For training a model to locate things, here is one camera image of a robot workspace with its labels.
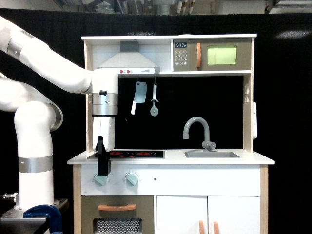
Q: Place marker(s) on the white toy range hood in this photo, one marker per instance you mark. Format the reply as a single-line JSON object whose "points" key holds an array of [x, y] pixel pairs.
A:
{"points": [[129, 61]]}

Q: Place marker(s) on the grey toy faucet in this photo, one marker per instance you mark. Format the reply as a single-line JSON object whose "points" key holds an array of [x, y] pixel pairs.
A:
{"points": [[200, 127]]}

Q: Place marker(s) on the toy microwave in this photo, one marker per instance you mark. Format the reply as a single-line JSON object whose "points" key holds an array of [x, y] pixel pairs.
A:
{"points": [[211, 54]]}

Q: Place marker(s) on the left mint stove knob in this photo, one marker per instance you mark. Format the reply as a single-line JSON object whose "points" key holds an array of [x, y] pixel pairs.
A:
{"points": [[100, 180]]}

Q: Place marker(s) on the grey toy sink basin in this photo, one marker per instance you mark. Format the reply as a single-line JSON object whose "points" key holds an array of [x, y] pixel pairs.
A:
{"points": [[211, 154]]}

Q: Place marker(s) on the black toy stovetop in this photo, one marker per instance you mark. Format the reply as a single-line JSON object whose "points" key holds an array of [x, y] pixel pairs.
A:
{"points": [[136, 154]]}

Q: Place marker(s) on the right mint stove knob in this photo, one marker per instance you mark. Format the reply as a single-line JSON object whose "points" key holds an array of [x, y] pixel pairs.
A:
{"points": [[132, 179]]}

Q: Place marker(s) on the white side-mounted holder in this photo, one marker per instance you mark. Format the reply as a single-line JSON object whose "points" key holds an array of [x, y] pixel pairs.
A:
{"points": [[255, 132]]}

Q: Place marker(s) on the mint stove knob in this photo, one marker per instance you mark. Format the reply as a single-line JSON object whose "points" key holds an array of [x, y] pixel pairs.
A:
{"points": [[132, 179], [100, 180]]}

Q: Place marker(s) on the white cabinet door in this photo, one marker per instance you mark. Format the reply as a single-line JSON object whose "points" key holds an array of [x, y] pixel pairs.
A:
{"points": [[181, 214], [234, 214]]}

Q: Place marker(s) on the left white cabinet door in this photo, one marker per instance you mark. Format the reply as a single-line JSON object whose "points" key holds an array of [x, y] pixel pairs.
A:
{"points": [[181, 214]]}

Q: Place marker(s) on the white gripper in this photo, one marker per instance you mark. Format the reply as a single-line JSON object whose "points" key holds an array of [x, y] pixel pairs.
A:
{"points": [[103, 142]]}

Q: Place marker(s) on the toy cleaver knife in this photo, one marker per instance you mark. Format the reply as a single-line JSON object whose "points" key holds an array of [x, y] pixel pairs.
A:
{"points": [[140, 95]]}

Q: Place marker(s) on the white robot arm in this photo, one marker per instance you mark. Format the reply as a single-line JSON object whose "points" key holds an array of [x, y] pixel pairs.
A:
{"points": [[36, 116]]}

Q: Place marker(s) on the toy pizza cutter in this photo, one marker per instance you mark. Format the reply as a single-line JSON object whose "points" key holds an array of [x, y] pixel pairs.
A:
{"points": [[154, 110]]}

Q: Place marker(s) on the right white cabinet door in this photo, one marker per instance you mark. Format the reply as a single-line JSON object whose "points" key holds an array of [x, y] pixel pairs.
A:
{"points": [[234, 214]]}

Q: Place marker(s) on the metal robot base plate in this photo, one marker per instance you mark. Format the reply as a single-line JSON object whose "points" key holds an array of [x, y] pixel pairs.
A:
{"points": [[16, 214]]}

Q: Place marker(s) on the toy oven door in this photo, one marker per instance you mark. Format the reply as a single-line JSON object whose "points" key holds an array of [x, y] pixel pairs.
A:
{"points": [[117, 214]]}

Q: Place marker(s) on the blue C-clamp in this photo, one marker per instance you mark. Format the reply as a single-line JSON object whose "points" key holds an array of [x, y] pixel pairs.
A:
{"points": [[50, 212]]}

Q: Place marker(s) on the wooden toy kitchen frame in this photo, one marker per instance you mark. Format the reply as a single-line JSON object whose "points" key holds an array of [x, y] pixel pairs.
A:
{"points": [[176, 175]]}

